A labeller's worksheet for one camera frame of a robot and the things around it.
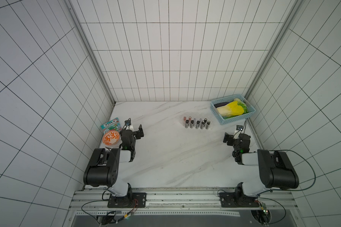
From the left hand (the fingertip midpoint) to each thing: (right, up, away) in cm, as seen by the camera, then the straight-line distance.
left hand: (133, 128), depth 95 cm
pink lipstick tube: (+36, +6, +5) cm, 37 cm away
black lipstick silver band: (+51, +5, +3) cm, 51 cm away
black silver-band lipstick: (+38, +2, +3) cm, 38 cm away
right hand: (+66, -2, 0) cm, 66 cm away
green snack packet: (-18, +1, +8) cm, 19 cm away
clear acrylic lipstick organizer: (+50, +2, +3) cm, 50 cm away
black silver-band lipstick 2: (+41, +4, +4) cm, 42 cm away
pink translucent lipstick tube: (+40, +6, +5) cm, 41 cm away
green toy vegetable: (+82, +16, +12) cm, 85 cm away
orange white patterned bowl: (-15, -7, +1) cm, 17 cm away
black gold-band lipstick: (+45, +1, +5) cm, 45 cm away
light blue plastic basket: (+88, +13, +11) cm, 90 cm away
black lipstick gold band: (+48, +3, +3) cm, 48 cm away
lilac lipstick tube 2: (+47, +5, +4) cm, 48 cm away
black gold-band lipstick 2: (+52, +2, +3) cm, 52 cm away
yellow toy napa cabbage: (+72, +13, +10) cm, 74 cm away
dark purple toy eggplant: (+63, +17, +16) cm, 67 cm away
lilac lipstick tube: (+43, +5, +5) cm, 44 cm away
